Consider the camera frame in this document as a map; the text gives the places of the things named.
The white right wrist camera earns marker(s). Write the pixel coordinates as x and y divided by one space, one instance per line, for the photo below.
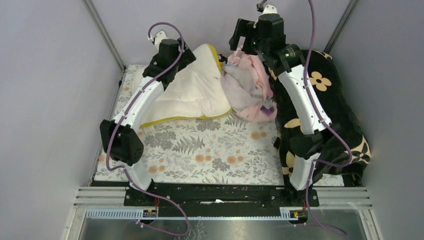
266 8

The pink pillow with princess print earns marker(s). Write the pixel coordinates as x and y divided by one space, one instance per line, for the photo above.
245 83

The black blanket with yellow flowers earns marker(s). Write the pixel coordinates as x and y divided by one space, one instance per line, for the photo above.
327 85

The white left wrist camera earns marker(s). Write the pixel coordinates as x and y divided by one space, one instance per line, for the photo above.
159 35

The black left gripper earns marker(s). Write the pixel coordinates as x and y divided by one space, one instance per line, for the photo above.
187 58

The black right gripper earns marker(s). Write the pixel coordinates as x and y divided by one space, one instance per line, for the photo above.
243 28

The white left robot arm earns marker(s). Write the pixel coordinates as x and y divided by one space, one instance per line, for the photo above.
122 145

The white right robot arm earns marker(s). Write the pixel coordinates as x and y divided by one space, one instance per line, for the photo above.
290 67

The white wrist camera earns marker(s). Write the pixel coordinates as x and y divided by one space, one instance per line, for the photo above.
159 35
266 8

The white pillow with yellow edge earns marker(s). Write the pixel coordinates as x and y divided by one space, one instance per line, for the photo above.
195 92

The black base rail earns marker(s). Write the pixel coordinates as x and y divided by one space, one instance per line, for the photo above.
211 201

